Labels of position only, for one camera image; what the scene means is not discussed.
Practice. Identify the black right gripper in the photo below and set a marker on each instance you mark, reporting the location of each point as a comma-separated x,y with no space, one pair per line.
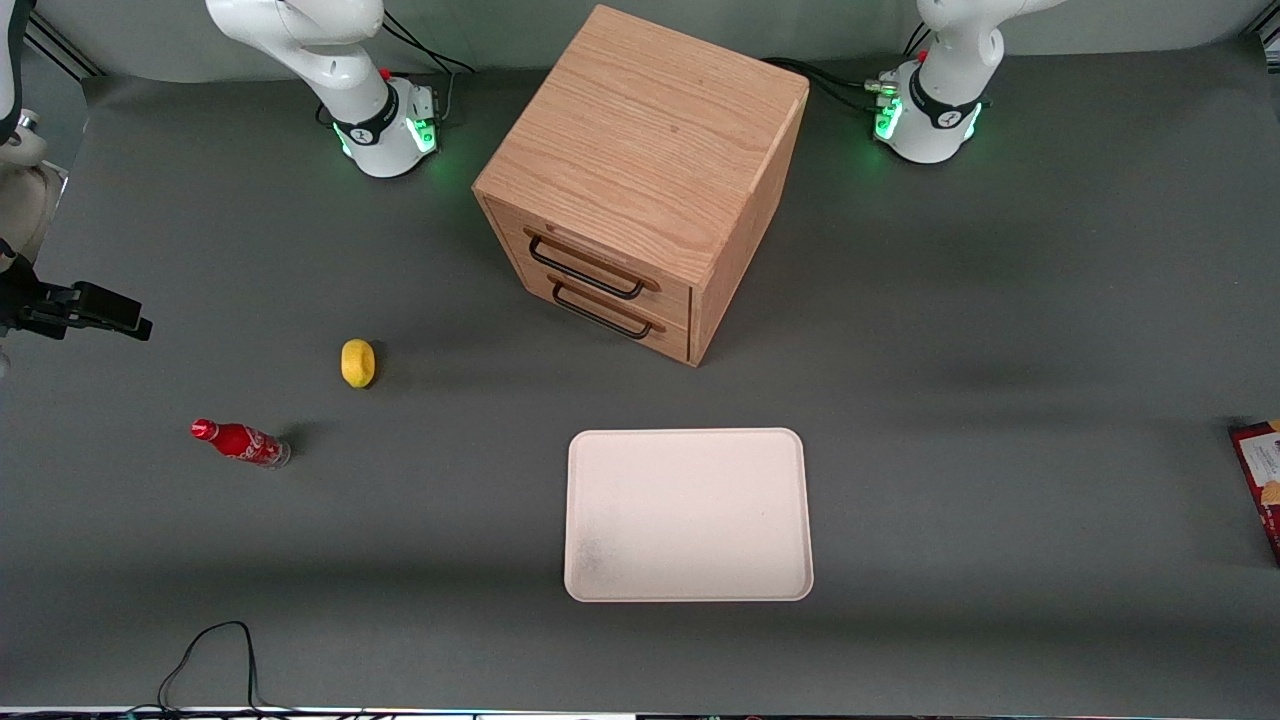
22,304

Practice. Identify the red cookie box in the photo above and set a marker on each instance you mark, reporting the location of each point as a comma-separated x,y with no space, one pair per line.
1262,480

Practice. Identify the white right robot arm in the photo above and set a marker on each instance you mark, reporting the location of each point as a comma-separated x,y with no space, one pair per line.
375,125

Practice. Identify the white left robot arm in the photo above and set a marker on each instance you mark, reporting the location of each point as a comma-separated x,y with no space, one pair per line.
940,115

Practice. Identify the cream rectangular tray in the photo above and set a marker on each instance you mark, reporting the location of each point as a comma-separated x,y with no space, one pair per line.
686,515

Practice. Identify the red cola bottle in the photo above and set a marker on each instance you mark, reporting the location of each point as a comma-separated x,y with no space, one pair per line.
240,442

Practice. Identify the yellow lemon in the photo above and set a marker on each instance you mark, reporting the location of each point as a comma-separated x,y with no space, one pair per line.
358,363

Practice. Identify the wooden drawer cabinet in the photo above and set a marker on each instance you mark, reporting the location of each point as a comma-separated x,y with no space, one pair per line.
650,140

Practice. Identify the aluminium frame rail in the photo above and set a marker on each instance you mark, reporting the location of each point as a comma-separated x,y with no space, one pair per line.
62,50

